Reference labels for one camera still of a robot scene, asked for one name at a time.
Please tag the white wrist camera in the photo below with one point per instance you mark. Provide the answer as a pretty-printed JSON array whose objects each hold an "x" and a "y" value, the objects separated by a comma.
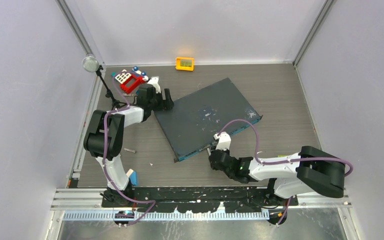
[
  {"x": 154, "y": 82},
  {"x": 223, "y": 141}
]

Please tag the silver SFP module front left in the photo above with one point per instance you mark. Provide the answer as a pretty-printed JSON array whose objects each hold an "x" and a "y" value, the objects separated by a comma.
[{"x": 130, "y": 150}]

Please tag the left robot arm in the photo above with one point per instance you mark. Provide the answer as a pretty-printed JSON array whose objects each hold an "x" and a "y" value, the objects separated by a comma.
[{"x": 105, "y": 133}]

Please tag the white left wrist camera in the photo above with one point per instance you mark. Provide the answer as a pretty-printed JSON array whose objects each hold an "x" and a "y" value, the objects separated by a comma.
[{"x": 154, "y": 82}]

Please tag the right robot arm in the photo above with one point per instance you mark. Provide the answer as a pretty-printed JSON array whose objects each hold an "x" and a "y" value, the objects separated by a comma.
[{"x": 310, "y": 170}]

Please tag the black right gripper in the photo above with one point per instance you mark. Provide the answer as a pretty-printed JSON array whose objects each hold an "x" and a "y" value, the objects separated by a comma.
[{"x": 214, "y": 167}]

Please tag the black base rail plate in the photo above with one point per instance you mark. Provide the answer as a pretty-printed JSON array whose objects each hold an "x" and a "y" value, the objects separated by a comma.
[{"x": 234, "y": 199}]

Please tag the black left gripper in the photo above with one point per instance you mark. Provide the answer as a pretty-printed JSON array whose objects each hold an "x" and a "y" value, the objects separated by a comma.
[{"x": 165, "y": 105}]

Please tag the dark grey network switch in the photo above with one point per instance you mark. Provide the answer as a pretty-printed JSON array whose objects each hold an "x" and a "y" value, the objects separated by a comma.
[{"x": 193, "y": 121}]

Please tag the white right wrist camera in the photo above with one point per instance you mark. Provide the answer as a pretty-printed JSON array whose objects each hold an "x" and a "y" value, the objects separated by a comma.
[{"x": 223, "y": 141}]

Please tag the blue white toy brick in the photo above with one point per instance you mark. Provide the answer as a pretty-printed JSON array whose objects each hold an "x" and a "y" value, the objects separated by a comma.
[{"x": 138, "y": 73}]

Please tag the red toy brick frame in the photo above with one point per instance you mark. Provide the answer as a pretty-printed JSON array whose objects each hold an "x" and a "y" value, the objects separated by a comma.
[{"x": 131, "y": 84}]

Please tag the white window toy brick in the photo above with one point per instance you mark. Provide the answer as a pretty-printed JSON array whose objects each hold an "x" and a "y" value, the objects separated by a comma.
[{"x": 122, "y": 76}]

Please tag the blue white wedge block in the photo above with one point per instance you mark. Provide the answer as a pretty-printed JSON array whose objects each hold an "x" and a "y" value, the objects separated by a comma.
[{"x": 132, "y": 175}]

